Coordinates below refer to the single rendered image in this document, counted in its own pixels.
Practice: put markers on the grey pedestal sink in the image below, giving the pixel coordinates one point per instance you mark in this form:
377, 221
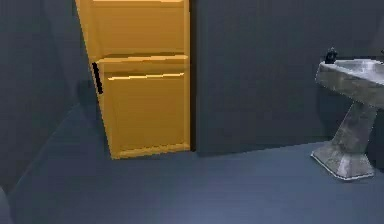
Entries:
353, 133

